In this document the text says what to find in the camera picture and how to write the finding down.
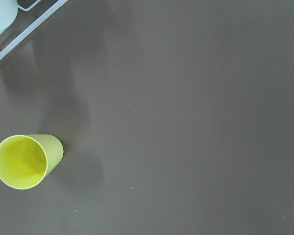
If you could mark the yellow plastic cup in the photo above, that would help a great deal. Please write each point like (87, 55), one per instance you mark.
(25, 160)

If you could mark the white wire cup rack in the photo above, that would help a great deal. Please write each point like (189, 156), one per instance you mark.
(31, 14)

